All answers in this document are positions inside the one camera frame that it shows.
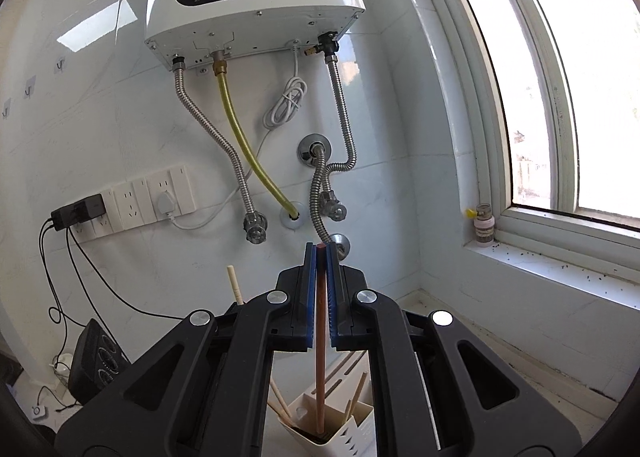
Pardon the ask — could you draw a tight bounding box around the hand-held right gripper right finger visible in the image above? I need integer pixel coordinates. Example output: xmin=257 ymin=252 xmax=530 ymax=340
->
xmin=325 ymin=243 xmax=583 ymax=457

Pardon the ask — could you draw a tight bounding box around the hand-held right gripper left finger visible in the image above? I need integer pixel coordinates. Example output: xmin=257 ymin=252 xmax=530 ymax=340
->
xmin=56 ymin=243 xmax=317 ymax=457

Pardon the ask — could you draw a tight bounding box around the cream chopstick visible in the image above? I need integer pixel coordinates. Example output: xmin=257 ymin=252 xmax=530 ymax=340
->
xmin=268 ymin=378 xmax=297 ymax=427
xmin=227 ymin=264 xmax=247 ymax=307
xmin=347 ymin=371 xmax=369 ymax=420

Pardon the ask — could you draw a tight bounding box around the dark brown chopstick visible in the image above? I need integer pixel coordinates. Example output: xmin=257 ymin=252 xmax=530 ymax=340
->
xmin=314 ymin=243 xmax=328 ymax=438

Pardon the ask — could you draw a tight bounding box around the white utensil holder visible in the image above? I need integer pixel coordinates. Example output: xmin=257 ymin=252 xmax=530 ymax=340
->
xmin=274 ymin=351 xmax=377 ymax=457

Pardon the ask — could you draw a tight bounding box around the metal water valve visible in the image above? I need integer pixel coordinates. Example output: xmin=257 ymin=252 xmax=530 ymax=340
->
xmin=322 ymin=190 xmax=348 ymax=223
xmin=241 ymin=211 xmax=269 ymax=244

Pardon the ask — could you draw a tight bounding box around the tan wooden chopstick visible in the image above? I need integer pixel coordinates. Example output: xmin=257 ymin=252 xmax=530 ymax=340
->
xmin=266 ymin=401 xmax=295 ymax=433

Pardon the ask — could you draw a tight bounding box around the black charger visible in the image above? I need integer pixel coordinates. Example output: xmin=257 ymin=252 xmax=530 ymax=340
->
xmin=70 ymin=193 xmax=108 ymax=224
xmin=51 ymin=207 xmax=76 ymax=231

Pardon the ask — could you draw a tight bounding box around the small pink bottle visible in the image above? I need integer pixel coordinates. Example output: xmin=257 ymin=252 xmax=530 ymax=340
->
xmin=474 ymin=204 xmax=497 ymax=249

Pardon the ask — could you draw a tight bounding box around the black brass gas valve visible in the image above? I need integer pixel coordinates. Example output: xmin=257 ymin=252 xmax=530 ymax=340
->
xmin=302 ymin=31 xmax=341 ymax=58

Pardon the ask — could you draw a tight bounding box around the white water heater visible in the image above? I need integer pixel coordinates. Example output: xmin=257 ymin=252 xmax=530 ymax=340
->
xmin=144 ymin=0 xmax=366 ymax=72

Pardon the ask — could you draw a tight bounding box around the window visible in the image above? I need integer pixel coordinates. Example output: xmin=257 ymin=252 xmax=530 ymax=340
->
xmin=395 ymin=0 xmax=640 ymax=288

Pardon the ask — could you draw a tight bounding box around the chrome wall flange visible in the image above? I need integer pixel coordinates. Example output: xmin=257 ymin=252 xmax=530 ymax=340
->
xmin=298 ymin=134 xmax=331 ymax=168
xmin=327 ymin=233 xmax=351 ymax=263

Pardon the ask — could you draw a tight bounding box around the black cable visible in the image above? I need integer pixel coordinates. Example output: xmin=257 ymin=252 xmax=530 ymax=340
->
xmin=65 ymin=227 xmax=188 ymax=322
xmin=39 ymin=224 xmax=71 ymax=368

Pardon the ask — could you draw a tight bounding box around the white wall flange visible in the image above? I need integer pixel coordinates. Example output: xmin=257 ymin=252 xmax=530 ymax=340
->
xmin=280 ymin=202 xmax=307 ymax=229

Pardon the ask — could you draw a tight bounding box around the corrugated steel hose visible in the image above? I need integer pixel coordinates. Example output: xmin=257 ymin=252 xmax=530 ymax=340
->
xmin=310 ymin=144 xmax=346 ymax=248
xmin=322 ymin=54 xmax=358 ymax=195
xmin=171 ymin=56 xmax=261 ymax=223

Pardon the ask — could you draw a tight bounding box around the white wall socket panel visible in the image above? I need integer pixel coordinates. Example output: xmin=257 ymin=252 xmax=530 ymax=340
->
xmin=75 ymin=166 xmax=197 ymax=240

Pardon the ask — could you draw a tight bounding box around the yellow gas hose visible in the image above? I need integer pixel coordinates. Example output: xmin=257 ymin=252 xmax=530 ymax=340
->
xmin=211 ymin=51 xmax=303 ymax=220

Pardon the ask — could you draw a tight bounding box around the white power cord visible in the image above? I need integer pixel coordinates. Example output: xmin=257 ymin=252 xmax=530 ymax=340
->
xmin=157 ymin=40 xmax=309 ymax=230

